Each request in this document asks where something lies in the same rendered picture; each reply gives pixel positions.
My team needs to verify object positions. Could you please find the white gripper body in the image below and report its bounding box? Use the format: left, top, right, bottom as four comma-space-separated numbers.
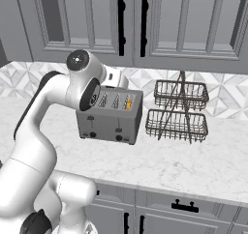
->
116, 71, 131, 90

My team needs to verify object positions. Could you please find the orange bread slice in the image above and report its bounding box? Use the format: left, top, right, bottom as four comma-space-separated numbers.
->
125, 96, 135, 112

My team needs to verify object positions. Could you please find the grey metal toaster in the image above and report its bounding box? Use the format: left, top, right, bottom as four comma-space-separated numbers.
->
76, 85, 144, 146

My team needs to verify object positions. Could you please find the grey drawer front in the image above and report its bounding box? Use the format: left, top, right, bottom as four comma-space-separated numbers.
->
94, 182, 137, 207
135, 189, 242, 220

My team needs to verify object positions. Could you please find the grey base cupboard door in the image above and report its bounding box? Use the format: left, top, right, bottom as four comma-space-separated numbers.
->
84, 201, 136, 234
135, 206, 234, 234

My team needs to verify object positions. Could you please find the black wall cupboard handle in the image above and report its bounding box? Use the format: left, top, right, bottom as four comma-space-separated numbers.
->
116, 0, 127, 57
139, 0, 150, 58

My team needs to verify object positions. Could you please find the two-tier wire basket stand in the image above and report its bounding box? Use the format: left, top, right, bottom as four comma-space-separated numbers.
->
144, 71, 210, 145

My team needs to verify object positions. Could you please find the grey wall cupboard door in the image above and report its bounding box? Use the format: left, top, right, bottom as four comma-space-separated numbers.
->
0, 0, 34, 64
14, 0, 136, 69
133, 0, 248, 75

